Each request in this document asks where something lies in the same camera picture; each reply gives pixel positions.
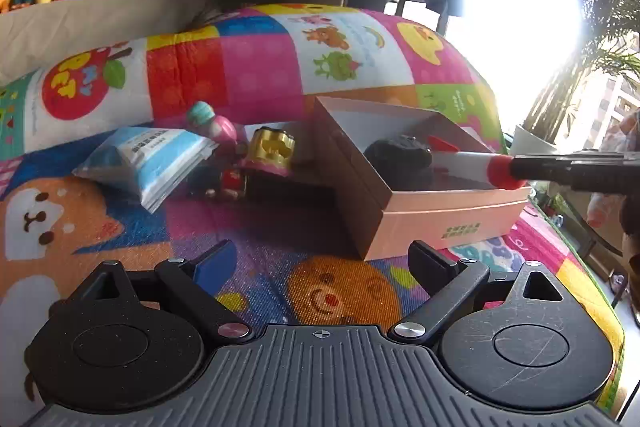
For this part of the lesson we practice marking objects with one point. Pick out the colourful printed play mat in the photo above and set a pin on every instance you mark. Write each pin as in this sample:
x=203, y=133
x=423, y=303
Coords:
x=260, y=72

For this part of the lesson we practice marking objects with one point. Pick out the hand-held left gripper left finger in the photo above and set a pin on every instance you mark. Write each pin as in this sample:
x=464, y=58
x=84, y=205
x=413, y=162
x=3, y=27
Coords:
x=215, y=264

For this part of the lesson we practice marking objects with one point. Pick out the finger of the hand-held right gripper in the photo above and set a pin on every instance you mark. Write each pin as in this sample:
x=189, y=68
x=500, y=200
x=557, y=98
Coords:
x=575, y=169

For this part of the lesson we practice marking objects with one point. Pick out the pink teal bottle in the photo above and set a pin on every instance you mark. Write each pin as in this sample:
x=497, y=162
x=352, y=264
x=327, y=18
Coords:
x=222, y=129

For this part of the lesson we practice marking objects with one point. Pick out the dark grey plush toy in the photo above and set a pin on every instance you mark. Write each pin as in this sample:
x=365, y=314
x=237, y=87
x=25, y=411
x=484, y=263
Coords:
x=395, y=154

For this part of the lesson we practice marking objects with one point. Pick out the blue and white tissue packet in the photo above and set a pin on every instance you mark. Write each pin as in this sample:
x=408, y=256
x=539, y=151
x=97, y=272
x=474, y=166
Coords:
x=145, y=162

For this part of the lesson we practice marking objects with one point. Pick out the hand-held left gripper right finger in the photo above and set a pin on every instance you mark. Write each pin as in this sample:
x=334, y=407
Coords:
x=427, y=264

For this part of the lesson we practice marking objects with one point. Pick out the palm plant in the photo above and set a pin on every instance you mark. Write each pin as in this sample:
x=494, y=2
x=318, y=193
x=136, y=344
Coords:
x=600, y=7

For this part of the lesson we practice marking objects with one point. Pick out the pink cardboard box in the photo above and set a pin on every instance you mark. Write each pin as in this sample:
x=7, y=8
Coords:
x=415, y=227

